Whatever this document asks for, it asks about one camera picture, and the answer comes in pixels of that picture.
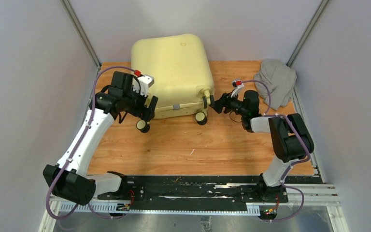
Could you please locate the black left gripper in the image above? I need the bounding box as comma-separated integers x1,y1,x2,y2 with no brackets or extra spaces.
123,85,157,121

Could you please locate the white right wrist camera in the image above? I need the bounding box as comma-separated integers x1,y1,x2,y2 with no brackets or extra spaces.
231,79,244,98

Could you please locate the grey crumpled cloth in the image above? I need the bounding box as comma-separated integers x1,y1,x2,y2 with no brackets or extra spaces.
254,59,297,110

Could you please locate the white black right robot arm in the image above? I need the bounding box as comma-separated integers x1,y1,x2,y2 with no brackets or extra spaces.
210,90,314,202

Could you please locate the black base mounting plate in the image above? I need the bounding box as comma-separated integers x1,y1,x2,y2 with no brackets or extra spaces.
98,175,288,212

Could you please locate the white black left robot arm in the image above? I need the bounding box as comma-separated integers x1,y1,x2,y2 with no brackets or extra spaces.
43,71,158,205

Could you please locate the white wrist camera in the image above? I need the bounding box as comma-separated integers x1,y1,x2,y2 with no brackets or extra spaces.
231,79,244,98
133,75,155,97

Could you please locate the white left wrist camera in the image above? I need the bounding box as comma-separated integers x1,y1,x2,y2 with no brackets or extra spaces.
133,75,155,97

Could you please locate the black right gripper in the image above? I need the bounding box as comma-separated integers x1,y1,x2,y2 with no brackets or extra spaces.
209,89,248,116

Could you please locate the cream suitcase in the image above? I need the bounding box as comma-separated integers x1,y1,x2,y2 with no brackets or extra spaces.
131,33,214,125

